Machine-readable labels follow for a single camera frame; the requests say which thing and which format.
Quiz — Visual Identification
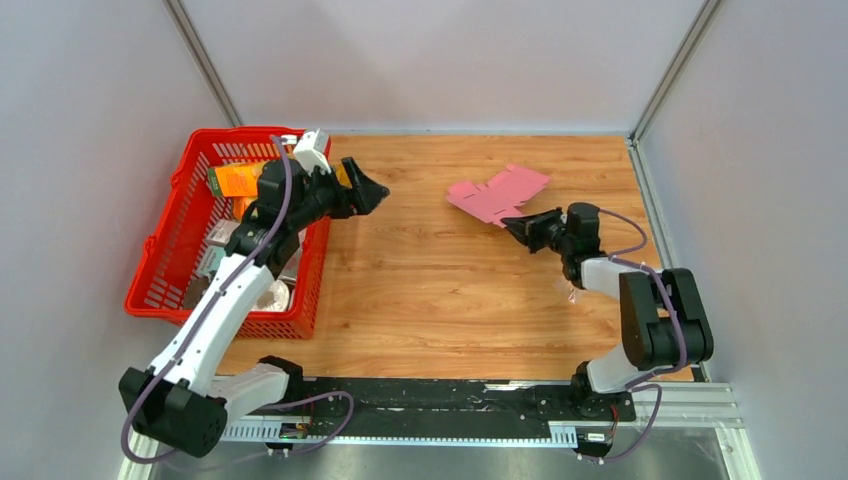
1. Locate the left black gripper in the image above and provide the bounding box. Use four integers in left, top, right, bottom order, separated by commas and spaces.
288, 158, 390, 232

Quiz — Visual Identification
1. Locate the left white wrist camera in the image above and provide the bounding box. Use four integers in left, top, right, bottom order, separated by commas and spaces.
281, 129, 331, 175

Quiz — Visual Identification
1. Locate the teal snack packet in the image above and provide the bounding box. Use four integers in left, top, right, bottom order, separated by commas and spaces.
194, 245, 226, 278

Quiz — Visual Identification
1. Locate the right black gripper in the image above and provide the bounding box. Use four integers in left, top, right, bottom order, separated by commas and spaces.
499, 206, 572, 256

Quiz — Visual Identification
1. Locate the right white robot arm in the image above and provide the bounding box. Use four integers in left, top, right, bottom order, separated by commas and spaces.
502, 202, 714, 419

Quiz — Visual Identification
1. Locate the orange green sponge pack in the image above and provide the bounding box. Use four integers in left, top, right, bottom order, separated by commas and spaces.
206, 161, 267, 198

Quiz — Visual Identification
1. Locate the red plastic basket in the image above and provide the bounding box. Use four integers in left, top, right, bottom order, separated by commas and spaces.
124, 126, 330, 340

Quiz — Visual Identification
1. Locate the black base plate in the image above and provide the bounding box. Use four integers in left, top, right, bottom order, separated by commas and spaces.
239, 376, 637, 440

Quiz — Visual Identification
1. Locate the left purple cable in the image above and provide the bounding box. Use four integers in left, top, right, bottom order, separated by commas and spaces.
119, 134, 356, 465

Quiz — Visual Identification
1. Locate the aluminium frame rail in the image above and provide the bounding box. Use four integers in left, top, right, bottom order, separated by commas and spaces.
135, 373, 745, 446

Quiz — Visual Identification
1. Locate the white tape roll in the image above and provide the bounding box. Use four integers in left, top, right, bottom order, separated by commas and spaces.
252, 280, 293, 313

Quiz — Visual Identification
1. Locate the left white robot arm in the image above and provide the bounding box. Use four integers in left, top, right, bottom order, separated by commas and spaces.
118, 157, 390, 464

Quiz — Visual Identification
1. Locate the pink paper box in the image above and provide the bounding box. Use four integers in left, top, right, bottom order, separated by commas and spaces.
446, 165, 550, 227

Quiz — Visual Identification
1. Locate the clear plastic wrapper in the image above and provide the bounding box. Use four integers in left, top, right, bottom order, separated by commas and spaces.
555, 276, 586, 305

